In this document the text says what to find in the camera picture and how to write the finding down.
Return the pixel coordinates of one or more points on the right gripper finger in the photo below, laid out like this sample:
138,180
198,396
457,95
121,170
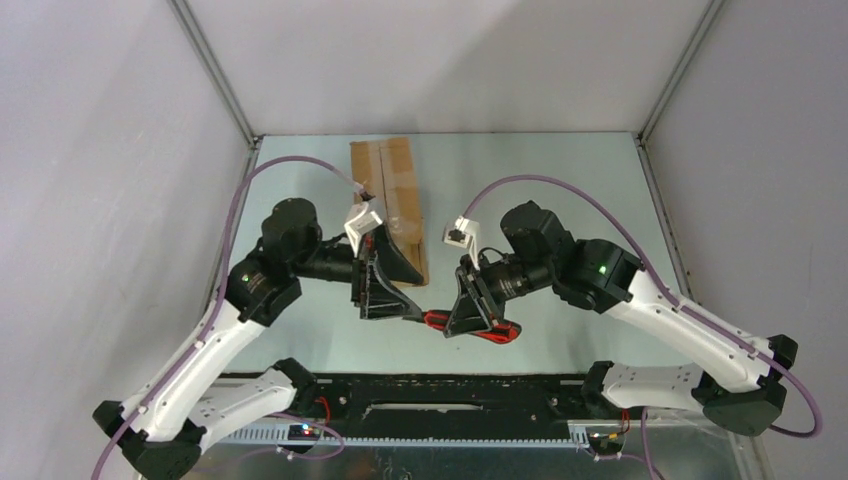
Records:
473,299
503,329

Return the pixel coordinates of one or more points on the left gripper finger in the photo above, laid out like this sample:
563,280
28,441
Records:
382,300
392,260

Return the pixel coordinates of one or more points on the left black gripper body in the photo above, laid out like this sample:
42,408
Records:
365,246

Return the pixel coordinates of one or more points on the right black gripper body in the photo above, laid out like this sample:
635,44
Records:
483,290

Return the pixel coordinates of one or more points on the red black utility knife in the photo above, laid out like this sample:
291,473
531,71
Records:
451,325

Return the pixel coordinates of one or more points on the brown cardboard express box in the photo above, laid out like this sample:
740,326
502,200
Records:
386,169

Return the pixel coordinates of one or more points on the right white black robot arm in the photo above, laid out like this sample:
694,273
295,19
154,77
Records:
733,378

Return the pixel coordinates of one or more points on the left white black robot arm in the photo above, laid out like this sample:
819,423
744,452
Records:
165,427

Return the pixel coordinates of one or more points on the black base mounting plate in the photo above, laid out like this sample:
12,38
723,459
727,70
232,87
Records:
447,406

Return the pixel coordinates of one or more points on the left small circuit board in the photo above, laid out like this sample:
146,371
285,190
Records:
303,432

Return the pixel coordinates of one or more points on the small circuit board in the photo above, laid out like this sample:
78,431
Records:
303,432
605,440

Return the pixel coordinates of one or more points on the right small circuit board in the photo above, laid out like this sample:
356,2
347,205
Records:
605,440

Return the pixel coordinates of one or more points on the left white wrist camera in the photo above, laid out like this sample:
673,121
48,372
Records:
362,218

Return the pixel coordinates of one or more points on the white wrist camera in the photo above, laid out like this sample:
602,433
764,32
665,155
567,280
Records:
464,233
362,218

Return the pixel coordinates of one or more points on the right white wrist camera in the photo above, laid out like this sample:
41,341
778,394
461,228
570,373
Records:
464,233

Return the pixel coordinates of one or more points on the grey slotted cable duct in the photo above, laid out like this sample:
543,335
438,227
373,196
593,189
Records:
274,434

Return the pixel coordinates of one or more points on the aluminium frame rail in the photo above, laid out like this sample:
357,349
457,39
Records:
200,44

